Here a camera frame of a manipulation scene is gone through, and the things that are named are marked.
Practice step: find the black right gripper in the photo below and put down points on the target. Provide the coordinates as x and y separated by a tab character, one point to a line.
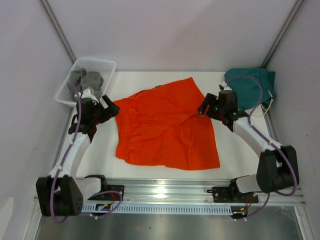
210	100

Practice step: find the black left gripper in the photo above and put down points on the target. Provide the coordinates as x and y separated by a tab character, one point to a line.
112	109

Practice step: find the orange shorts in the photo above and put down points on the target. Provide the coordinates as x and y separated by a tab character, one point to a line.
161	126

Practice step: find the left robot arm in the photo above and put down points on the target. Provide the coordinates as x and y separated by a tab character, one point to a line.
58	193

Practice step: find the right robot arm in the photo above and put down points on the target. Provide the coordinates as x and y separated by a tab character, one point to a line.
277	169

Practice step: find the grey shorts in basket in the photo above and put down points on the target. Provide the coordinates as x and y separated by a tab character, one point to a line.
81	80

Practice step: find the folded green shorts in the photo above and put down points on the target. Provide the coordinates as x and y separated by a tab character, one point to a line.
254	87

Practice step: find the white plastic basket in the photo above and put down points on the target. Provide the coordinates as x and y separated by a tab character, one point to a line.
105	67

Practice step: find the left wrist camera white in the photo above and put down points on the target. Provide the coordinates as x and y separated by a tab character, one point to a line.
88	93

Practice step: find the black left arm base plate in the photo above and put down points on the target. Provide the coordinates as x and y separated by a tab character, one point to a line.
113	193

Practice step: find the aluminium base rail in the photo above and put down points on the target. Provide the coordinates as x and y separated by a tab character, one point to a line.
186	192

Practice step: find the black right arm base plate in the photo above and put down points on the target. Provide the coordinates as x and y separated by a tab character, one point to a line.
223	194

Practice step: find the white slotted cable duct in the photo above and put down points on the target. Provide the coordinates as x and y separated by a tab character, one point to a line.
174	209

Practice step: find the aluminium corner post left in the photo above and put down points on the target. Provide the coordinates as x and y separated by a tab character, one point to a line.
58	29

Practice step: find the aluminium corner post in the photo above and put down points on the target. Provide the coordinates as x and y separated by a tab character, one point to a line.
289	21
58	29

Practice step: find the aluminium corner post right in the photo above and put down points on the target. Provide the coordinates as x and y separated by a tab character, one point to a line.
289	21

